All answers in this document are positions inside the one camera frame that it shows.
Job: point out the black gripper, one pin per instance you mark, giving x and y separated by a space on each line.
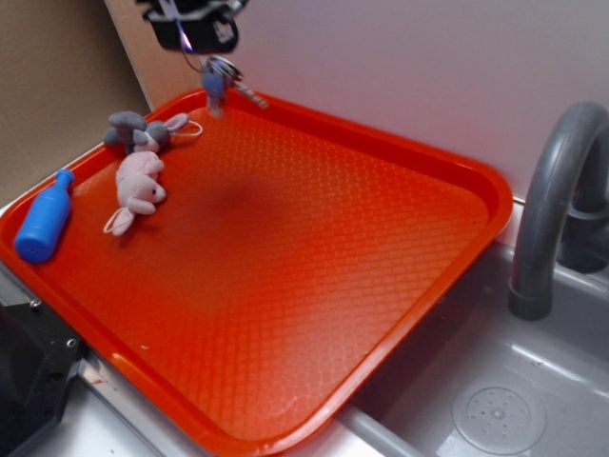
194 26

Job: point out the silver keys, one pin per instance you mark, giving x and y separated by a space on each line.
218 76

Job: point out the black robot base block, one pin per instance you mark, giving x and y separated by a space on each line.
40 356

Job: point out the wooden board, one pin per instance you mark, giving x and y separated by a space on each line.
162 74

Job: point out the grey plush bunny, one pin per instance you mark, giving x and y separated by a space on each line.
135 133

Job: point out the pink plush bunny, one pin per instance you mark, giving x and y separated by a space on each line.
138 191

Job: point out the orange plastic tray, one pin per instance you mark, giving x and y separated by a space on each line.
294 251

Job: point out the blue plastic toy bottle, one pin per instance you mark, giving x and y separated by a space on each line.
40 232

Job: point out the grey toy faucet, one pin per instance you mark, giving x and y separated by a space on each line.
565 216

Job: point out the grey plastic sink basin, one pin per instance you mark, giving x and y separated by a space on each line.
474 380

